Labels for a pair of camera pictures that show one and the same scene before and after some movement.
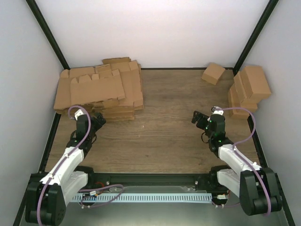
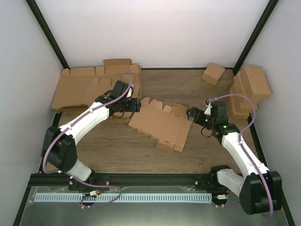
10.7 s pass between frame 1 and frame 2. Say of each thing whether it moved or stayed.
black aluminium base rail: stayed
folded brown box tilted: stayed
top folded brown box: stayed
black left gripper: moved
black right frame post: stayed
